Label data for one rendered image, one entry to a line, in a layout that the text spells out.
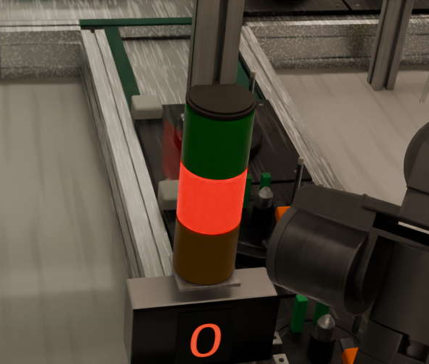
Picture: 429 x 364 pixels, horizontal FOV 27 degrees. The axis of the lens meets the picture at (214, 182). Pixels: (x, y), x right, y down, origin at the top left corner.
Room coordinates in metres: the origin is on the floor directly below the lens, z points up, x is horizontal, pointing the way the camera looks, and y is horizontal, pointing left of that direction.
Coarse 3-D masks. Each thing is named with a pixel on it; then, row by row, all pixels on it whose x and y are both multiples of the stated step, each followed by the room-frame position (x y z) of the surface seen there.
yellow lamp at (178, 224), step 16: (176, 224) 0.55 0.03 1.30; (176, 240) 0.55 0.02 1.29; (192, 240) 0.54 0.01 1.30; (208, 240) 0.54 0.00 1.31; (224, 240) 0.54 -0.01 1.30; (176, 256) 0.55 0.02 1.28; (192, 256) 0.54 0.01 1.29; (208, 256) 0.54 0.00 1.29; (224, 256) 0.54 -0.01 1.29; (192, 272) 0.54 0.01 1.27; (208, 272) 0.54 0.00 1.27; (224, 272) 0.54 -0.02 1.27
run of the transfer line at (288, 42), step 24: (264, 24) 1.69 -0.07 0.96; (288, 24) 1.70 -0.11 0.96; (312, 24) 1.71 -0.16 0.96; (336, 24) 1.73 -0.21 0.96; (360, 24) 1.74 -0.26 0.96; (264, 48) 1.68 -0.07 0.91; (288, 48) 1.70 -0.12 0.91; (312, 48) 1.71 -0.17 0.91; (336, 48) 1.73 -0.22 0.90; (360, 48) 1.74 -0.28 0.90; (408, 48) 1.78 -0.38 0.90
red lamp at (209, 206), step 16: (192, 176) 0.54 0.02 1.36; (240, 176) 0.55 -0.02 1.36; (192, 192) 0.54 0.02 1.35; (208, 192) 0.54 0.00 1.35; (224, 192) 0.54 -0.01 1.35; (240, 192) 0.55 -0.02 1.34; (192, 208) 0.54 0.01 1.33; (208, 208) 0.54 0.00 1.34; (224, 208) 0.54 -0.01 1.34; (240, 208) 0.55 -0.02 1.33; (192, 224) 0.54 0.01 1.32; (208, 224) 0.54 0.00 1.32; (224, 224) 0.54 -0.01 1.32
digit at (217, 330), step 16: (192, 320) 0.53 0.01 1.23; (208, 320) 0.54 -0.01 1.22; (224, 320) 0.54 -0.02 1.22; (192, 336) 0.53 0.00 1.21; (208, 336) 0.54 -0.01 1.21; (224, 336) 0.54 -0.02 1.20; (176, 352) 0.53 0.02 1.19; (192, 352) 0.53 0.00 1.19; (208, 352) 0.54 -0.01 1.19; (224, 352) 0.54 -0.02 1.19
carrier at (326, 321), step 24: (288, 312) 0.83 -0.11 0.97; (312, 312) 0.84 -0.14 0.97; (336, 312) 0.84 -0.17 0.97; (288, 336) 0.77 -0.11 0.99; (312, 336) 0.74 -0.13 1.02; (336, 336) 0.74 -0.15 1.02; (360, 336) 0.78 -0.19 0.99; (264, 360) 0.73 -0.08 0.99; (288, 360) 0.73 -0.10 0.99; (312, 360) 0.73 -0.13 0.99; (336, 360) 0.74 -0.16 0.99
